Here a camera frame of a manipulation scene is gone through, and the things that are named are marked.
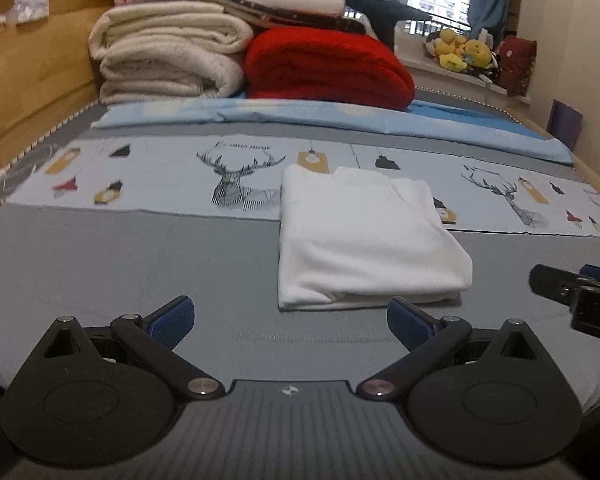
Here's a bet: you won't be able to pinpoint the white long-sleeve shirt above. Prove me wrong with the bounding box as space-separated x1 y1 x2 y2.
277 165 474 311

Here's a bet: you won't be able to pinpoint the light blue folded sheet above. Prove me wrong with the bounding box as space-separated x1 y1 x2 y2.
92 98 574 166

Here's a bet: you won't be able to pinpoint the yellow plush toys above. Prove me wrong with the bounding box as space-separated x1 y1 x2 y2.
424 28 498 75

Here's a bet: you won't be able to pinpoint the cream folded blanket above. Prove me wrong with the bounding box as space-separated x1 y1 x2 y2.
87 1 254 105

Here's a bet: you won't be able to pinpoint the red folded blanket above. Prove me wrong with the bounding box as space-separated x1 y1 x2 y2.
244 27 416 110

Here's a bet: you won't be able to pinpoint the navy patterned folded cloth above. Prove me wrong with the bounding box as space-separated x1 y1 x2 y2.
221 0 366 36

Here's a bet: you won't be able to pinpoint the crumpled white tissue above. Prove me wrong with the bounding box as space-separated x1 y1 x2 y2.
0 0 50 29

